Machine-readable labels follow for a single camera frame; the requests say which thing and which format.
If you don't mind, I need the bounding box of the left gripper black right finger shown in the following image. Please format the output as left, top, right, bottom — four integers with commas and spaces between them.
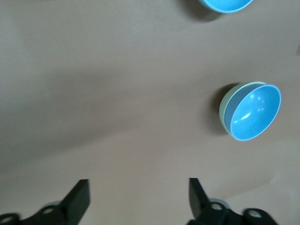
187, 177, 278, 225

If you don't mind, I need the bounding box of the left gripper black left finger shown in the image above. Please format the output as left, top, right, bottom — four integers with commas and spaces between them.
0, 179, 91, 225

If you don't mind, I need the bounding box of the green bowl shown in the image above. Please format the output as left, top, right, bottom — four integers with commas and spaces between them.
219, 81, 268, 132

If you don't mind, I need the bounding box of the blue bowl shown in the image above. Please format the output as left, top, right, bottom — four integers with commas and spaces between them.
224, 84, 282, 142
198, 0, 255, 14

